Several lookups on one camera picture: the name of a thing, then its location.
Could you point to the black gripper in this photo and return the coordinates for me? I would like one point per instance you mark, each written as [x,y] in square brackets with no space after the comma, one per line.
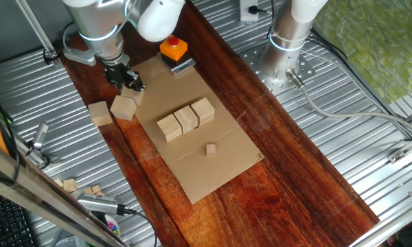
[116,75]

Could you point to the large wooden cube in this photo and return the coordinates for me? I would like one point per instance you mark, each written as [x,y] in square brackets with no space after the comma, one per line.
[204,109]
[100,113]
[135,97]
[123,107]
[169,127]
[186,119]

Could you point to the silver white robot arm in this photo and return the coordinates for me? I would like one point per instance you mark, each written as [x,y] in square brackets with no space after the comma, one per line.
[99,20]

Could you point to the orange emergency stop button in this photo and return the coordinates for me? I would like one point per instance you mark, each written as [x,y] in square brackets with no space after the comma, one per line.
[173,47]

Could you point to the medium wooden cube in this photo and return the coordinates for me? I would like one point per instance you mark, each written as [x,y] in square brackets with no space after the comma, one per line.
[59,182]
[70,185]
[211,150]

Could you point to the brown cardboard sheet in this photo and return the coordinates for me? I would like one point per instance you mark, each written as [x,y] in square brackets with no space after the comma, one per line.
[199,171]

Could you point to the aluminium stand pole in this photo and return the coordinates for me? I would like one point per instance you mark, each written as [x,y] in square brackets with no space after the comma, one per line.
[38,31]

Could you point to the small wooden cube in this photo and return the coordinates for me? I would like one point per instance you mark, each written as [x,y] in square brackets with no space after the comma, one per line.
[96,189]
[88,190]
[100,193]

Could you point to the white power strip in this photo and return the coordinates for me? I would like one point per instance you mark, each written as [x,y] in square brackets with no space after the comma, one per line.
[244,17]

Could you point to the black power plug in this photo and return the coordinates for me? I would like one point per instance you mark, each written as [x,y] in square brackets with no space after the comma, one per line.
[255,9]

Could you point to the silver robot mounting plate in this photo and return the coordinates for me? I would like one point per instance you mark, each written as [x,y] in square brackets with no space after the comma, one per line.
[281,85]

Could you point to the reddish wood grain board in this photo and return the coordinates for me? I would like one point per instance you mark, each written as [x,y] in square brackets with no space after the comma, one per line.
[278,171]

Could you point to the black keyboard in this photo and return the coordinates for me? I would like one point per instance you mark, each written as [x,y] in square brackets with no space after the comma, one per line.
[7,226]

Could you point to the aluminium profile bar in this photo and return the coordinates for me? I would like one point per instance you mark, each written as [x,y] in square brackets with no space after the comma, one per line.
[391,223]
[408,145]

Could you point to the silver camera on stand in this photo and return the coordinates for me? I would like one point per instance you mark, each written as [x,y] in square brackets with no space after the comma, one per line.
[41,133]

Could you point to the metal camera stand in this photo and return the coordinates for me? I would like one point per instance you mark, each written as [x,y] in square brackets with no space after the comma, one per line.
[53,159]

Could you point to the metal frame bar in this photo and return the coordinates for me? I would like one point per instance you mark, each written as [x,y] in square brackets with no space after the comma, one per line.
[37,195]

